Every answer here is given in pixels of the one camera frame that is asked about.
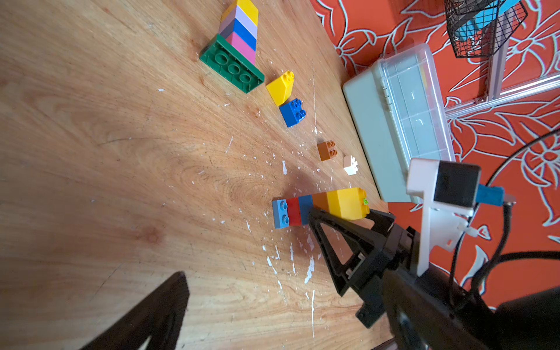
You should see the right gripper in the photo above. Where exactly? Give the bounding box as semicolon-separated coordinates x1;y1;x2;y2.
309;209;420;328

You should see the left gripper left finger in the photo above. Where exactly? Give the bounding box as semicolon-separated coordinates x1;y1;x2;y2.
83;271;190;349

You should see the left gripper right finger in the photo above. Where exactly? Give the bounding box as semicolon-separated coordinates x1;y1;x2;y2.
382;266;490;349

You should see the white lego brick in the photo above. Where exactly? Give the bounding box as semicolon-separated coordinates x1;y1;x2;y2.
343;155;358;176

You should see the teal blue lego brick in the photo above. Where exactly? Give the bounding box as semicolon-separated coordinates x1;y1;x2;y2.
298;195;314;225

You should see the red lego brick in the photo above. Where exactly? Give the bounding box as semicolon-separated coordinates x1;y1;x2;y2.
286;197;302;226

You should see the light blue long lego brick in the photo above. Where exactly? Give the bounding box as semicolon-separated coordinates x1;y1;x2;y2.
272;199;290;229

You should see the brown sloped lego brick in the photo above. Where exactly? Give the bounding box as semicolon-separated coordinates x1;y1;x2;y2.
317;141;338;161

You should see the dark green lego plate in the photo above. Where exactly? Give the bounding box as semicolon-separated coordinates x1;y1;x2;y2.
200;34;265;93

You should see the pink lego brick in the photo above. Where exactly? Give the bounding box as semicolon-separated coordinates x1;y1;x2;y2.
226;32;256;65

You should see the blue square lego brick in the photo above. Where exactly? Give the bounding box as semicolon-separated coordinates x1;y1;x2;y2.
219;19;257;51

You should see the yellow sloped lego brick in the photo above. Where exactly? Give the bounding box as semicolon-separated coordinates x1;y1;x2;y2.
220;0;259;26

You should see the lilac lego brick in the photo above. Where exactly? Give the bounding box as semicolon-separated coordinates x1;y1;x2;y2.
219;4;258;39

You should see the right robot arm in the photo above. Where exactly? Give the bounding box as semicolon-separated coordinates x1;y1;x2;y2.
309;209;559;349

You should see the grey lidded storage box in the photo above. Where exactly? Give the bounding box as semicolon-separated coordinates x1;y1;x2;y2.
342;44;455;204

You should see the light blue box in basket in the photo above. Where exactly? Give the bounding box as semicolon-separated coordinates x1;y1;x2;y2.
454;0;519;42

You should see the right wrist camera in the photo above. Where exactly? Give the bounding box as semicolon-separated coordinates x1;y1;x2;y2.
406;158;516;277

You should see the black wire basket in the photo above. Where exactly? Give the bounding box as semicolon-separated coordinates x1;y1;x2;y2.
444;0;528;58

